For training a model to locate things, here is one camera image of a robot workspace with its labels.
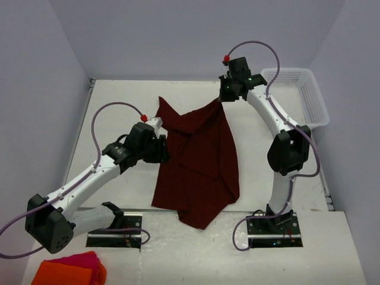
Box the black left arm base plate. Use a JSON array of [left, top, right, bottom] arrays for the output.
[[85, 212, 143, 249]]

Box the pink folded t-shirt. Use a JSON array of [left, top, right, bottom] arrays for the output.
[[50, 251, 100, 269]]

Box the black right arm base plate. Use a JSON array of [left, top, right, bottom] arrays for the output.
[[246, 213, 303, 249]]

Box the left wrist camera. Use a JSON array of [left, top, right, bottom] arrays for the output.
[[140, 115, 163, 133]]

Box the orange folded t-shirt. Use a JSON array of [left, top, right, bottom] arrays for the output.
[[31, 260, 107, 284]]

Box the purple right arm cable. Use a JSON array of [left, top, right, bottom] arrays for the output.
[[227, 40, 321, 252]]

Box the dark red t-shirt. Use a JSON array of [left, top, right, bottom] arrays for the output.
[[151, 98, 240, 230]]

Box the white plastic basket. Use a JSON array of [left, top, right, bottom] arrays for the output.
[[270, 68, 330, 129]]

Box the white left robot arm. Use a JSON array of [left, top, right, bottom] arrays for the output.
[[25, 118, 170, 254]]

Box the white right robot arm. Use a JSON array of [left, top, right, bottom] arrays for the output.
[[218, 55, 311, 233]]

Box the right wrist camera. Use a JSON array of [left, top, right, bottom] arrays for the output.
[[222, 55, 232, 69]]

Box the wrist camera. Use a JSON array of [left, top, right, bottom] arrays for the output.
[[222, 55, 232, 69], [140, 115, 163, 133]]

